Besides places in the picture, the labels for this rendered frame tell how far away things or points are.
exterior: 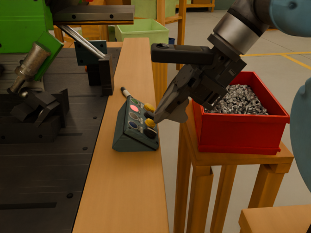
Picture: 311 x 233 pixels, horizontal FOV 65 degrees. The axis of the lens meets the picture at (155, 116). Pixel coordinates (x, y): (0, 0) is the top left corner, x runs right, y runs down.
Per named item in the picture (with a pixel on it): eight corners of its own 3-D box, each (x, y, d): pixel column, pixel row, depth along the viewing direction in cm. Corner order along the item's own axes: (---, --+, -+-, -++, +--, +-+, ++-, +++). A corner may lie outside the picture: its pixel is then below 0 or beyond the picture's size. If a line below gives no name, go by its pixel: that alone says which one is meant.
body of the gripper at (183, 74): (208, 114, 49) (252, 66, 44) (174, 93, 46) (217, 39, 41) (200, 97, 55) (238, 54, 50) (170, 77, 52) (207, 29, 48)
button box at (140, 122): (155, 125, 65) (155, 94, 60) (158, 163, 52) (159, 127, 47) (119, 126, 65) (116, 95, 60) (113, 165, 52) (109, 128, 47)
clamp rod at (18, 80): (20, 67, 49) (4, 90, 50) (29, 74, 49) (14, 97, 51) (25, 66, 51) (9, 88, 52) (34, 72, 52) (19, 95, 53)
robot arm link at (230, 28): (234, 15, 39) (220, 9, 46) (215, 39, 41) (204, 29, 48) (265, 42, 42) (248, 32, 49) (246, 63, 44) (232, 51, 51)
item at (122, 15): (135, 15, 76) (134, 4, 75) (133, 25, 63) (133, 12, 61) (7, 16, 75) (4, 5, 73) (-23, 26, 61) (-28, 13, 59)
